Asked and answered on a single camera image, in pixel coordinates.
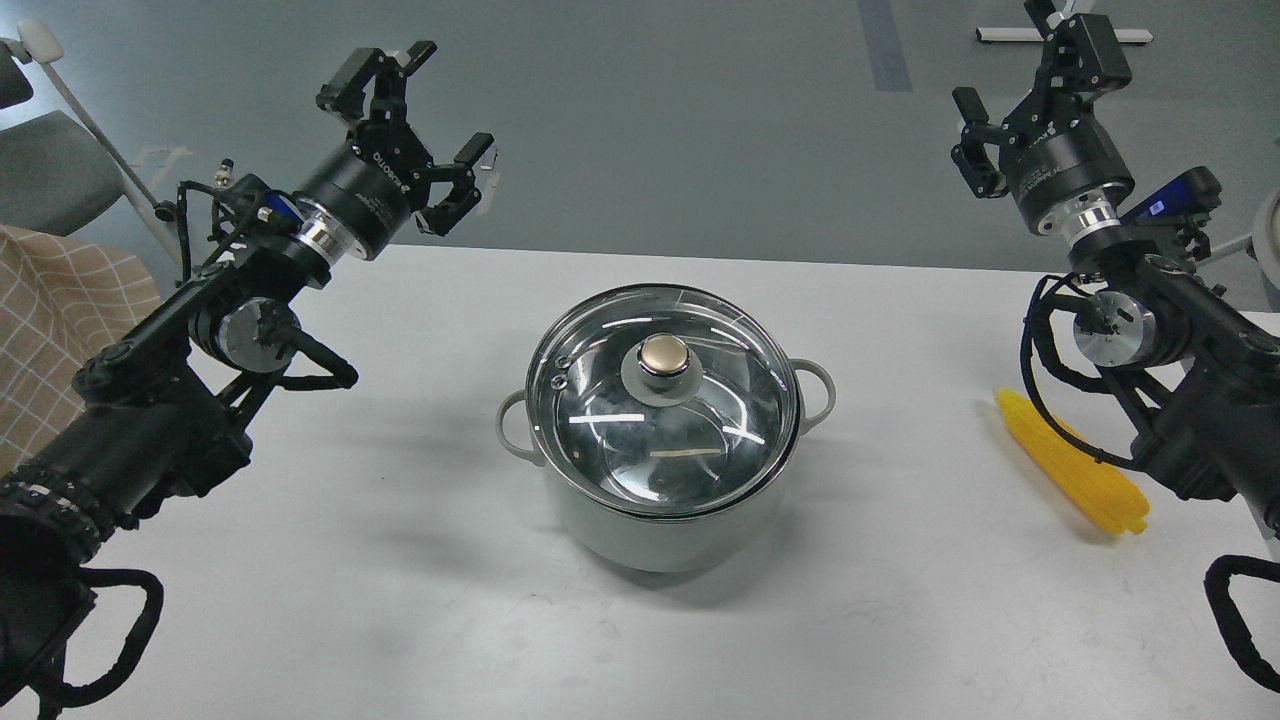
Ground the glass lid with gold knob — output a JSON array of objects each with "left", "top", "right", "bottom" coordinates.
[{"left": 525, "top": 284, "right": 826, "bottom": 518}]

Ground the pale green steel pot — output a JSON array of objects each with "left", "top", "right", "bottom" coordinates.
[{"left": 494, "top": 284, "right": 837, "bottom": 575}]

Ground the yellow corn cob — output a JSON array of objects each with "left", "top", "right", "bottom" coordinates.
[{"left": 993, "top": 387, "right": 1149, "bottom": 536}]

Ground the grey chair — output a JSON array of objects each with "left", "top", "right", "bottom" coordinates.
[{"left": 1, "top": 19, "right": 180, "bottom": 261}]

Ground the white floor marker piece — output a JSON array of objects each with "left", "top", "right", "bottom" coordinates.
[{"left": 472, "top": 146, "right": 500, "bottom": 217}]

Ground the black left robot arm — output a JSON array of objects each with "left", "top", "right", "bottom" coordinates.
[{"left": 1, "top": 40, "right": 494, "bottom": 719}]

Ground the white desk leg base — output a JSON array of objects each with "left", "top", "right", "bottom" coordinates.
[{"left": 977, "top": 24, "right": 1153, "bottom": 45}]

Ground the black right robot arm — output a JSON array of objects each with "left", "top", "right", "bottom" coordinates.
[{"left": 951, "top": 1, "right": 1279, "bottom": 538}]

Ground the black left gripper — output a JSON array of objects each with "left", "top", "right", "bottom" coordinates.
[{"left": 296, "top": 40, "right": 495, "bottom": 261}]

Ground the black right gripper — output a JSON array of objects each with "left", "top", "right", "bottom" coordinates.
[{"left": 951, "top": 1, "right": 1134, "bottom": 237}]

